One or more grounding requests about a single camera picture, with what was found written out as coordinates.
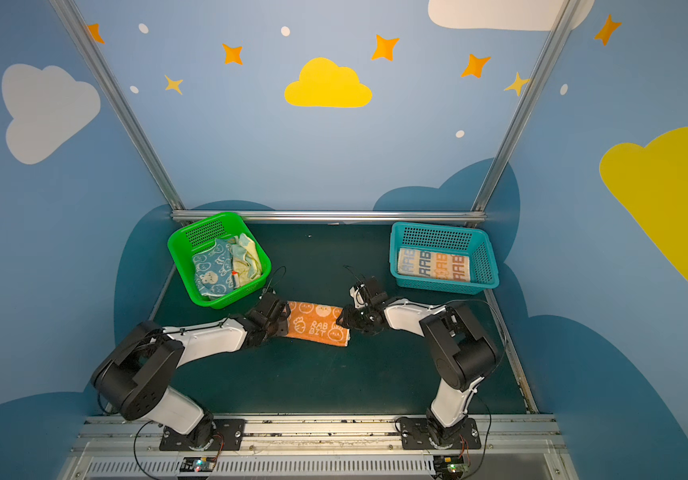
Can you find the green plastic basket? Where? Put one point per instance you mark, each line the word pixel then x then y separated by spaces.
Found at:
pixel 200 236

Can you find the right aluminium frame post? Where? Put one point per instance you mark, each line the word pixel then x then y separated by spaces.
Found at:
pixel 544 65

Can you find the controller circuit board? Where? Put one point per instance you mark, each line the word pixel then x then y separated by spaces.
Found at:
pixel 197 465
pixel 448 468

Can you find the left aluminium frame post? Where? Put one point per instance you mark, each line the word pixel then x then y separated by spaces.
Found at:
pixel 73 22

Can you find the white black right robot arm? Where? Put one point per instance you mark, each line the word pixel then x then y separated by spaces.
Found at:
pixel 461 349

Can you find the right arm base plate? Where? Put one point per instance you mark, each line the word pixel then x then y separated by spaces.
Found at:
pixel 429 434

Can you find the left controller circuit board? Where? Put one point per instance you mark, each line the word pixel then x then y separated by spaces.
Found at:
pixel 197 465

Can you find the aluminium mounting rail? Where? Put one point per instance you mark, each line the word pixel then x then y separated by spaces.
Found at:
pixel 321 447

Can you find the teal plastic basket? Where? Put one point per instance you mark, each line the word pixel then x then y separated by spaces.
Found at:
pixel 470 242

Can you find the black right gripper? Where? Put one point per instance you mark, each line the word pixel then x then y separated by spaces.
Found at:
pixel 356 311

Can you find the teal yellow patterned towel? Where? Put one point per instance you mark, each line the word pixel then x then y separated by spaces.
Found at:
pixel 246 264

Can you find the blue bunny print towel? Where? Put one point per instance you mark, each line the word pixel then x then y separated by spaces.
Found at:
pixel 213 275

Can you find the aluminium frame post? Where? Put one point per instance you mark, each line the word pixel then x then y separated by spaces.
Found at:
pixel 73 22
pixel 544 65

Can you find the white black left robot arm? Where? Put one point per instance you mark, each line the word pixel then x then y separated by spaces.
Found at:
pixel 135 378

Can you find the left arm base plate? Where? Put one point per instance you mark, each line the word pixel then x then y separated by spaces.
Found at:
pixel 210 435

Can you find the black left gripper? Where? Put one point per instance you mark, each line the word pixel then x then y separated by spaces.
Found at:
pixel 275 314

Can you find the right controller circuit board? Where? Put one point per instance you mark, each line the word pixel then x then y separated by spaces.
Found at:
pixel 448 468

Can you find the orange bunny print towel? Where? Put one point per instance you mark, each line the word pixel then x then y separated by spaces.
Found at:
pixel 316 323

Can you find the horizontal aluminium frame bar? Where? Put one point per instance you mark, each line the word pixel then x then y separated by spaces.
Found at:
pixel 342 217

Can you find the rabbit letter print towel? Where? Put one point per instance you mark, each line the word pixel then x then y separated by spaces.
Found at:
pixel 433 265

